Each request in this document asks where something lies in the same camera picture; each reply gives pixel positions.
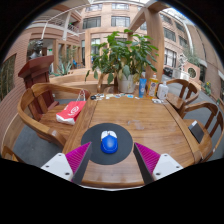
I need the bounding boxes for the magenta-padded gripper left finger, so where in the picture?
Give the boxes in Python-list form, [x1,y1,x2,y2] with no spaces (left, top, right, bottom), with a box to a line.
[40,142,94,186]

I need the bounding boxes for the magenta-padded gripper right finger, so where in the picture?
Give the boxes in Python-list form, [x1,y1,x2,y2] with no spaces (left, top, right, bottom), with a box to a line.
[132,142,184,185]

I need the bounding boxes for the blue and white computer mouse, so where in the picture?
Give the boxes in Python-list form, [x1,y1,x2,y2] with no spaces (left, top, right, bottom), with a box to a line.
[100,129,119,155]

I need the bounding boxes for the black round mouse pad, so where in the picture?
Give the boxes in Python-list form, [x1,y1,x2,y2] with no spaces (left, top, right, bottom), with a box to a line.
[80,122,134,166]

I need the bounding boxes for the wooden armchair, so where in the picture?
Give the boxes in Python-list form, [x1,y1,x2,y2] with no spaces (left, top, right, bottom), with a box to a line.
[165,78,201,114]
[96,73,118,94]
[179,101,224,163]
[17,82,92,149]
[0,145,21,163]

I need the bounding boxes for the black flat box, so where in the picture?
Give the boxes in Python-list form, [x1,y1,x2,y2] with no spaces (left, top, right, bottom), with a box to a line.
[187,120,205,145]

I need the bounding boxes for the red paper shopping bag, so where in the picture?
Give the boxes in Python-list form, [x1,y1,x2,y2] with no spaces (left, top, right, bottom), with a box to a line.
[55,89,88,126]

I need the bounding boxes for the white pump dispenser bottle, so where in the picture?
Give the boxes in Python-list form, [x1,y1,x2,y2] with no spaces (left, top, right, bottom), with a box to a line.
[156,80,170,101]

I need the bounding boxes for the yellow dish soap bottle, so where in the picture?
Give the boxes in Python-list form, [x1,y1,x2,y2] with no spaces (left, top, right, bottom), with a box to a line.
[147,73,160,98]

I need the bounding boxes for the blue squeeze tube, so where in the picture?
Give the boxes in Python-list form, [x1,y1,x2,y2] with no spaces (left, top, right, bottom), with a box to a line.
[138,77,148,99]

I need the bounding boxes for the yellow flowering plant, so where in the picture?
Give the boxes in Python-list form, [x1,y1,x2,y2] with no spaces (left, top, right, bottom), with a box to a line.
[203,80,213,97]

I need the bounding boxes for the spiky agave plant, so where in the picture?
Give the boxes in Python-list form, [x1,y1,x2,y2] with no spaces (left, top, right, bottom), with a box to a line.
[53,59,74,77]

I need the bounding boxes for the dark red wooden podium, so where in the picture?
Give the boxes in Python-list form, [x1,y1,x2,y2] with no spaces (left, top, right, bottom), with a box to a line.
[17,54,56,113]

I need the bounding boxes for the white outdoor sculpture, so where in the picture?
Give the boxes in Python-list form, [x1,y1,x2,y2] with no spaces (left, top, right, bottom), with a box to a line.
[176,53,191,81]

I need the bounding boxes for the green leafy potted plant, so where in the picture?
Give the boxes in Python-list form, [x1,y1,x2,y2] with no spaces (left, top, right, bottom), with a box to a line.
[84,28,160,94]

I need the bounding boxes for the dark bust statue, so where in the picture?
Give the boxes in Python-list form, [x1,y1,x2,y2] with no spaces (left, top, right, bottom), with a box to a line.
[29,39,45,60]

